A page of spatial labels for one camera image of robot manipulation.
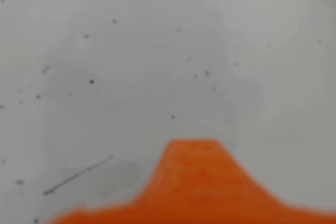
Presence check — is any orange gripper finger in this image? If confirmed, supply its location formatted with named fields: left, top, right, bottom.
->
left=46, top=138, right=336, bottom=224

